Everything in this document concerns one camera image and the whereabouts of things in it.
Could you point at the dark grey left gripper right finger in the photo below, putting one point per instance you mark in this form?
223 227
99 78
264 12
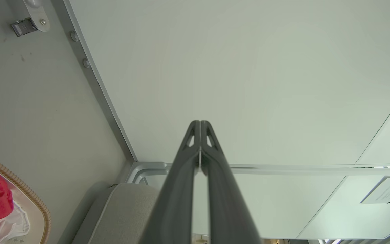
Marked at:
222 196

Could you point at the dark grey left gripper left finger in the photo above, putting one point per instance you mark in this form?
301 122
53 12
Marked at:
178 189

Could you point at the grey fabric sofa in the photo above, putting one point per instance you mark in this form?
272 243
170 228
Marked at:
124 217

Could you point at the wicker rim laundry basket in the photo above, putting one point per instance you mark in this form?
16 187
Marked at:
44 210

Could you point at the white basket liner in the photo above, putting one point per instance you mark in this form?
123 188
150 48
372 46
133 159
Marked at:
35 223

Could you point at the round metal bolt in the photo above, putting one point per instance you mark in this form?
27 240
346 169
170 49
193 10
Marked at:
86 63
74 36

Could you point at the white paper label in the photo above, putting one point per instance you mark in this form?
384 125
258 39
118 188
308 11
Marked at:
388 191

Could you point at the small metal latch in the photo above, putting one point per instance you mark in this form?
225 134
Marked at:
22 27

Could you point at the grey metal tube frame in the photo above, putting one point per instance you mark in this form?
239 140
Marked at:
147 166

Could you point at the grey metal wall rail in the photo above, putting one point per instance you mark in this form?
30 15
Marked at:
91 79

